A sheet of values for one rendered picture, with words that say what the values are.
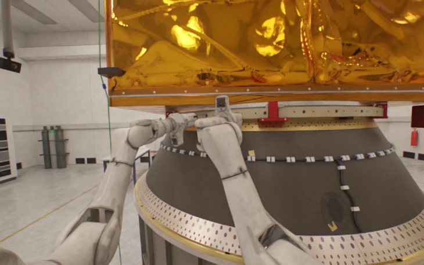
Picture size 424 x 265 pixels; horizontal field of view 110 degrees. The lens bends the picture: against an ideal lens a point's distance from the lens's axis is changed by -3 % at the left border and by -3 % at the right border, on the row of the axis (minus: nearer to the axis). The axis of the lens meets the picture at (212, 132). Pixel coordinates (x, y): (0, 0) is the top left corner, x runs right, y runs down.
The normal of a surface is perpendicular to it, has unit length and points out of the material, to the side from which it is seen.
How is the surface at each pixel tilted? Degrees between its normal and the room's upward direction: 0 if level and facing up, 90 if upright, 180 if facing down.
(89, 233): 11
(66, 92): 90
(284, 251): 6
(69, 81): 90
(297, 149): 62
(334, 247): 43
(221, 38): 89
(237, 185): 72
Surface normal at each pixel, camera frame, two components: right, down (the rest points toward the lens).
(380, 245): 0.07, -0.69
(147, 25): 0.01, 0.00
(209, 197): -0.43, -0.40
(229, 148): 0.35, -0.29
